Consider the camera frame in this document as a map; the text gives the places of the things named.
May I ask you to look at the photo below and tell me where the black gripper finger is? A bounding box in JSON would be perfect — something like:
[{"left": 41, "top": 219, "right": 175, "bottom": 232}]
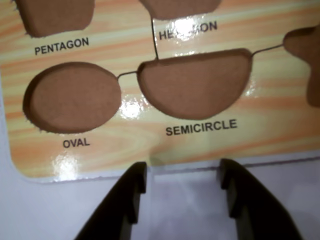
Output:
[
  {"left": 219, "top": 158, "right": 305, "bottom": 240},
  {"left": 73, "top": 161, "right": 148, "bottom": 240}
]

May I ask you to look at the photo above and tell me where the wooden shapes puzzle board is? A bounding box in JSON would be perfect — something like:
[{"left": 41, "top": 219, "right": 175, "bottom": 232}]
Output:
[{"left": 0, "top": 0, "right": 320, "bottom": 185}]

